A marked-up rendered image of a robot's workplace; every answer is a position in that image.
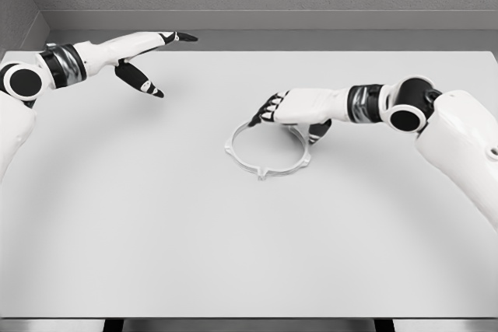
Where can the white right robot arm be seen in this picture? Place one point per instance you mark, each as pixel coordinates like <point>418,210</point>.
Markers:
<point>455,137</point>

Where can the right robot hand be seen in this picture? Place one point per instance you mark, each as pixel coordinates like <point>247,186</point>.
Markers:
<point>303,104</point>

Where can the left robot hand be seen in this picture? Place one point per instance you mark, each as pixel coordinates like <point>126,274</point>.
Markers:
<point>124,46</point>

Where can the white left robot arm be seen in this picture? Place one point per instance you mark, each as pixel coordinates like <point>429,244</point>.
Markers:
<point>23,126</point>

